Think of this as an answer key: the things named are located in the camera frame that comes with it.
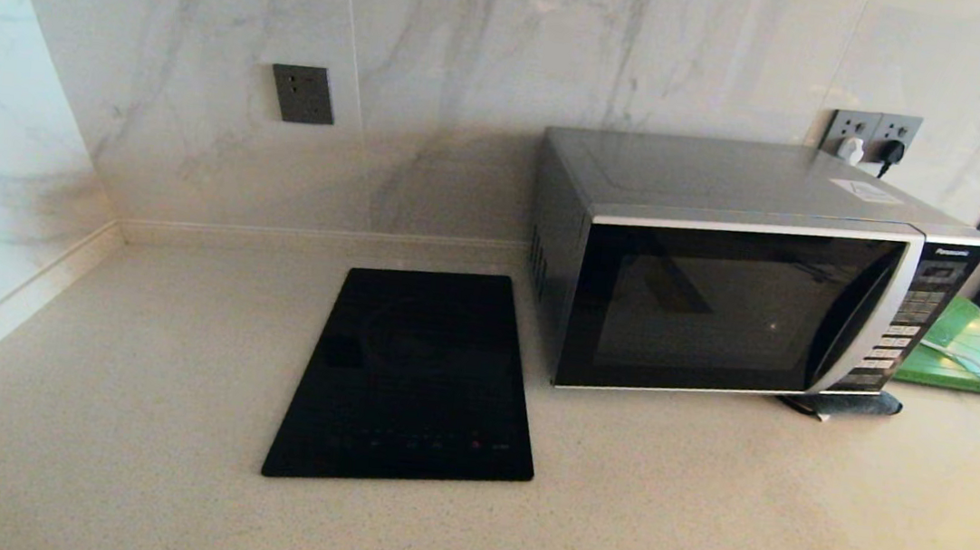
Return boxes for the dark grey wall socket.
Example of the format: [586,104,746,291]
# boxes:
[267,62,341,129]

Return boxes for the black power plug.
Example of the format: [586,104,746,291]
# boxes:
[876,138,908,182]

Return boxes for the dark cloth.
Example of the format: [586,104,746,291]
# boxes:
[774,381,905,430]

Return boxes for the silver Panasonic microwave oven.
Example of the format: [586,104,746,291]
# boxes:
[515,119,980,431]

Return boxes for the black glass induction cooktop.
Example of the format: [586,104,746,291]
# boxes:
[260,252,555,505]

